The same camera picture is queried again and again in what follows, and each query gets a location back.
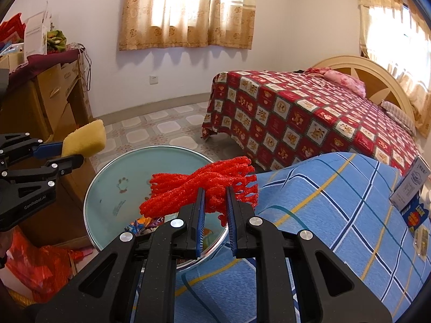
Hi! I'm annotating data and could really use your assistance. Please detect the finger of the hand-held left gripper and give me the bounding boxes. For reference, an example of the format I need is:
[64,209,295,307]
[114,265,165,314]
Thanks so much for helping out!
[0,133,64,167]
[0,154,84,197]

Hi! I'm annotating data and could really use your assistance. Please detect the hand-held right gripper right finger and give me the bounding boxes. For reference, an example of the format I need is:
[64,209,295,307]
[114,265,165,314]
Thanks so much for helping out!
[225,186,394,323]

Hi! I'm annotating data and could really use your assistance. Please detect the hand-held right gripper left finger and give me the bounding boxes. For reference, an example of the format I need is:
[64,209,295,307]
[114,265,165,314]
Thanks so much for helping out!
[35,188,207,323]

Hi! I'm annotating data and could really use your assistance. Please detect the yellow sponge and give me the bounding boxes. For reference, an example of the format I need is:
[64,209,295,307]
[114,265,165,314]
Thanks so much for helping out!
[62,119,107,159]

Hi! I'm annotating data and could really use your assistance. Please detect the long red foam net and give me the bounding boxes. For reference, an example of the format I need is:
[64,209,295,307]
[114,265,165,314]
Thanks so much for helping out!
[139,156,259,227]

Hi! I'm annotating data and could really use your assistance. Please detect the light teal plastic bin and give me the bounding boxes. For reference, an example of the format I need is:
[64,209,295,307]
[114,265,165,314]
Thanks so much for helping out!
[83,146,227,270]

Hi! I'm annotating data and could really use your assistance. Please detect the wooden cabinet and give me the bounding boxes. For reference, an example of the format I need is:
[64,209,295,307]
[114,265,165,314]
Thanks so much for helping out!
[0,52,94,248]

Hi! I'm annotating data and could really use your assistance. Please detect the red plastic bag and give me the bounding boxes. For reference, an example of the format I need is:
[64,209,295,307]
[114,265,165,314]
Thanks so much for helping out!
[5,234,73,305]

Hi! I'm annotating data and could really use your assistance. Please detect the dark red cabinet cloth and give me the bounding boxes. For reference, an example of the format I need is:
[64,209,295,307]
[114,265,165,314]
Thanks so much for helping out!
[7,50,83,81]

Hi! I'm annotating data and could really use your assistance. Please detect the cardboard box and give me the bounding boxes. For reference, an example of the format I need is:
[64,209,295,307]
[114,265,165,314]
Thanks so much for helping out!
[0,54,24,71]

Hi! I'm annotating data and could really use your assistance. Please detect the blue plaid tablecloth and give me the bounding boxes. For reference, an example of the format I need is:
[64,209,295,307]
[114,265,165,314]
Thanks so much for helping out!
[173,152,430,323]

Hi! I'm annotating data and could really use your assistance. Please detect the green yellow cloth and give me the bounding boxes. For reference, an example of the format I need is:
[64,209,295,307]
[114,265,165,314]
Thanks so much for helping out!
[46,30,66,54]

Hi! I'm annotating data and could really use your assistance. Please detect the white printed paper bag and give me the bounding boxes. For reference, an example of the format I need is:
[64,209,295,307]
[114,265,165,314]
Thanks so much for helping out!
[24,2,53,56]

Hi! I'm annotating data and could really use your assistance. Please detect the red checkered bedspread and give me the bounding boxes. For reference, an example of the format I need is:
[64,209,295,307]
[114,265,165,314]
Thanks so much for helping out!
[201,70,423,175]

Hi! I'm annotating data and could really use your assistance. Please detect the red gift bag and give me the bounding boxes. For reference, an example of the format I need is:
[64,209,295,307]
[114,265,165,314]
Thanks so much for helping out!
[0,13,27,44]

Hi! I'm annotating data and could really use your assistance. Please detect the pink pillow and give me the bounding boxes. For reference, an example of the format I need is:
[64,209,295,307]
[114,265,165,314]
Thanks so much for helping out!
[305,67,366,97]

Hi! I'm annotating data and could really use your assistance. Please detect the tall white carton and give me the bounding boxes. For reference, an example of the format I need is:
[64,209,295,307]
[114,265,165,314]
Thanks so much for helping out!
[389,156,431,211]

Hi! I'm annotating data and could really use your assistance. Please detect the blue white carton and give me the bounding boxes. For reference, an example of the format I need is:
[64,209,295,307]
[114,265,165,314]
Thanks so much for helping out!
[401,192,431,239]

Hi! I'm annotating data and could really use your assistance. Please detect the clear sachet dark contents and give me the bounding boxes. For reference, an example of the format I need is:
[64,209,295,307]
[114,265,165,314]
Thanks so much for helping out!
[412,224,430,259]

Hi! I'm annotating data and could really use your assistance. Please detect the wide beige patterned curtain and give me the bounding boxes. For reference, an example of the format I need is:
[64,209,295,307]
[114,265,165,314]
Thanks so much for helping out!
[118,0,258,52]

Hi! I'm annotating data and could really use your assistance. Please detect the striped pillow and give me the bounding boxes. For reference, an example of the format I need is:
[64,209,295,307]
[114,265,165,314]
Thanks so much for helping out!
[380,100,416,135]

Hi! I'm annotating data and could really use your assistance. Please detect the cream wooden headboard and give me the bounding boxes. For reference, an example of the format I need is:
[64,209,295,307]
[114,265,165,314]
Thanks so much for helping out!
[311,55,418,128]

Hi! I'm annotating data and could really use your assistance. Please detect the narrow beige patterned curtain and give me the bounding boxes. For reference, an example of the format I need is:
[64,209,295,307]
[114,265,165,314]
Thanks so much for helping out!
[357,0,431,138]

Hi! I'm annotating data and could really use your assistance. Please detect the thin cables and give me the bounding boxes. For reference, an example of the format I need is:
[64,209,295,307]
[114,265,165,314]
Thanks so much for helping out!
[76,42,92,90]

